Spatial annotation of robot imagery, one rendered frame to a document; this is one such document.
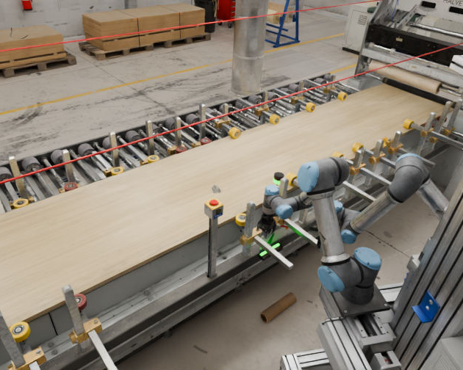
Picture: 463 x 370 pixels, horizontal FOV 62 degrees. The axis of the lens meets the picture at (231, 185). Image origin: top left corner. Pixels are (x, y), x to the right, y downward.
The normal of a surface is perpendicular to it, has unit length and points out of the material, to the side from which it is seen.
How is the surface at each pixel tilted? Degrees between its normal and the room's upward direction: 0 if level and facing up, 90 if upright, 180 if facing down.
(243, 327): 0
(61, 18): 90
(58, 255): 0
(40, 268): 0
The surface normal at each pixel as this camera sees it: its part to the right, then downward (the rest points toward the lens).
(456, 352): 0.05, -0.81
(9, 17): 0.66, 0.47
